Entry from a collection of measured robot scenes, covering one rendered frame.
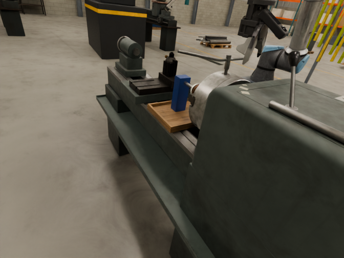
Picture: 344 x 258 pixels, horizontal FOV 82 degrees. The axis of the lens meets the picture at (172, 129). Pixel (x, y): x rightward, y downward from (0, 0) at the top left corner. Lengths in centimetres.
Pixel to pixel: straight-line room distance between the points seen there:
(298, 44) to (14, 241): 216
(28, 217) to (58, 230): 27
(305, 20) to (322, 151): 88
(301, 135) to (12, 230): 184
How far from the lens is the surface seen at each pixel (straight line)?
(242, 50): 81
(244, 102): 65
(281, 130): 58
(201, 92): 90
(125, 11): 570
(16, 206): 205
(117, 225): 173
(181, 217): 114
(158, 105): 134
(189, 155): 101
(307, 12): 131
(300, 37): 134
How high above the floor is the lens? 148
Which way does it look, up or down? 33 degrees down
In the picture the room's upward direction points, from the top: 8 degrees clockwise
